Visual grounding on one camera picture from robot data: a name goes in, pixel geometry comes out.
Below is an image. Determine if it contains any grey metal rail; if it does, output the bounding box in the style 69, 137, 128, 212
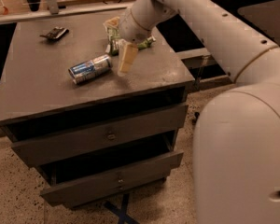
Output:
0, 0, 280, 27

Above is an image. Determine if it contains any green snack bag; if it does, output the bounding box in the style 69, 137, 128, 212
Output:
103, 24, 156, 56

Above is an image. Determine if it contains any blue silver redbull can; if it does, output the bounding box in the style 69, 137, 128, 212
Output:
68, 54, 113, 84

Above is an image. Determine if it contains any small dark snack bar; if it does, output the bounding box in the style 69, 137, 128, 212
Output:
41, 27, 69, 41

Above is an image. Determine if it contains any grey drawer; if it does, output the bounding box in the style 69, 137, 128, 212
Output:
40, 150, 183, 208
11, 103, 188, 167

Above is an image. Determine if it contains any lower grey drawer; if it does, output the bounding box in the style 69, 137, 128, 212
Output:
40, 150, 183, 208

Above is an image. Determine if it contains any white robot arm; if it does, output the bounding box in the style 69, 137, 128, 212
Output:
119, 0, 280, 224

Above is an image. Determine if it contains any black table leg base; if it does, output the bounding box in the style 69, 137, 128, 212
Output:
192, 112, 200, 125

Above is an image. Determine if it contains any grey lower shelf beam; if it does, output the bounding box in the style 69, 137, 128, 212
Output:
176, 48, 216, 69

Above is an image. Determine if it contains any upper grey drawer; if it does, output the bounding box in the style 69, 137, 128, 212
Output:
11, 103, 188, 167

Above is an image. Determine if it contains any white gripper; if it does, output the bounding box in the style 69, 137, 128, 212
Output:
104, 7, 151, 77

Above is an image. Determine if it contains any grey drawer cabinet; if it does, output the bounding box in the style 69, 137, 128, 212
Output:
0, 7, 195, 209

